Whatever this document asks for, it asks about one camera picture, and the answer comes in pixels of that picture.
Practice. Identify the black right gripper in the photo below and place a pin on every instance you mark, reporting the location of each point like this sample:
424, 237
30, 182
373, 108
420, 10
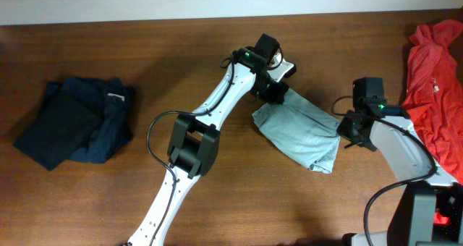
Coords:
343, 131

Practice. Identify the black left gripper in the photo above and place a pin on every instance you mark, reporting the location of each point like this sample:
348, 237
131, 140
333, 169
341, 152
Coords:
278, 94

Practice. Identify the light blue t-shirt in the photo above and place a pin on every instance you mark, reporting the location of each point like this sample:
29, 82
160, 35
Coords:
301, 131

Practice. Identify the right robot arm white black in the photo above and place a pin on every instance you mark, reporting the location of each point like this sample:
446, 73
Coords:
430, 209

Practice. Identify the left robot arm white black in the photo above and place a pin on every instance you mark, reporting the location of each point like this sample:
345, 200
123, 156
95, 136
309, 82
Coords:
194, 142

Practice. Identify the red t-shirt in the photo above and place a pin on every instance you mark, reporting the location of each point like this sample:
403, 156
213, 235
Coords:
434, 94

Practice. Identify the dark navy folded garment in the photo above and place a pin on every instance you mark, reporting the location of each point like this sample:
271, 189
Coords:
81, 119

